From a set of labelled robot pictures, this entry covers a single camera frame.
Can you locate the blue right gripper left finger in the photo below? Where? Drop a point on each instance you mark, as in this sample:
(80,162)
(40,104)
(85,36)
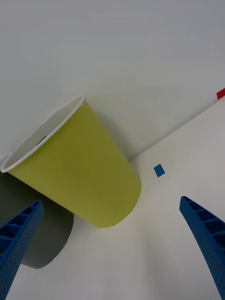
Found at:
(16,246)

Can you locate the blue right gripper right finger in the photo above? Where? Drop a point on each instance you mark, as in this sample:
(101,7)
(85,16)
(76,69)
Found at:
(208,236)

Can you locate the yellow-green plastic waste bin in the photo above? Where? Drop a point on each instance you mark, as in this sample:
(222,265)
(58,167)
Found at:
(82,168)

